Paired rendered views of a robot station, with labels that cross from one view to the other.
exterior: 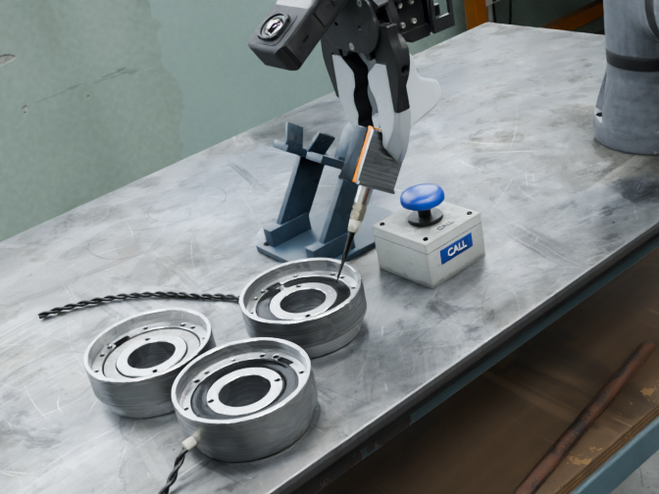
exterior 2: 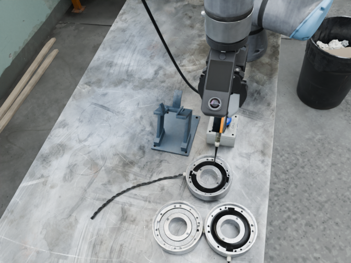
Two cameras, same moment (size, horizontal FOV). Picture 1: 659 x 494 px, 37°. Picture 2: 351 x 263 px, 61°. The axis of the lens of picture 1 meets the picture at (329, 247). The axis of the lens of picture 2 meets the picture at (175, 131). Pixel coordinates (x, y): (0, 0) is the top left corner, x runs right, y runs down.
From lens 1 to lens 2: 59 cm
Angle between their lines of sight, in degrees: 37
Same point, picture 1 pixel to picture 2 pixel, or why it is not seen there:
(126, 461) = not seen: outside the picture
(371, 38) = (236, 87)
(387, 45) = (244, 89)
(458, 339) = (262, 167)
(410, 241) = (227, 136)
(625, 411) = not seen: hidden behind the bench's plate
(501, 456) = not seen: hidden behind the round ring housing
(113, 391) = (183, 251)
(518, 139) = (198, 62)
